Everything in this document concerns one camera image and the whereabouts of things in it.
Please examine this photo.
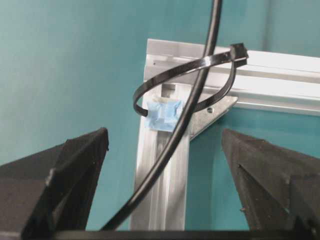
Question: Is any silver aluminium extrusion frame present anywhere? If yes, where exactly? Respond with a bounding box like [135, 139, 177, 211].
[129, 39, 320, 231]

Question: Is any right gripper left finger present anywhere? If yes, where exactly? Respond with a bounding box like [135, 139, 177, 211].
[0, 127, 109, 240]

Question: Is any black zip tie loop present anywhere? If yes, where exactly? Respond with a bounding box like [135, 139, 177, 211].
[133, 43, 249, 117]

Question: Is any black power cable with plug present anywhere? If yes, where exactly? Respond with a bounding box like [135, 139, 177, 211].
[98, 0, 223, 232]

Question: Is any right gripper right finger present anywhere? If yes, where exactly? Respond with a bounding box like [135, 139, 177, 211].
[221, 128, 320, 234]

